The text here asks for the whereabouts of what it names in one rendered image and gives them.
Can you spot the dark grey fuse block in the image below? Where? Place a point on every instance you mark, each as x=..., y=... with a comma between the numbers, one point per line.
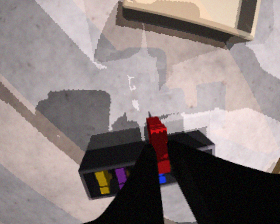
x=97, y=170

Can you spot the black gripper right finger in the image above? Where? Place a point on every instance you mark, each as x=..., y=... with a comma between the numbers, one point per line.
x=222, y=192

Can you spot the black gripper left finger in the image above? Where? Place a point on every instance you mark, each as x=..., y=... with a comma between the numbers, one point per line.
x=139, y=201

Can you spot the dark blue fuse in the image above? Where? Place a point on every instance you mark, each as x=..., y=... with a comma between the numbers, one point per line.
x=162, y=178

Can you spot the purple fuse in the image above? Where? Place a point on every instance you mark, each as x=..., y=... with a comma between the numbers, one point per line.
x=120, y=175

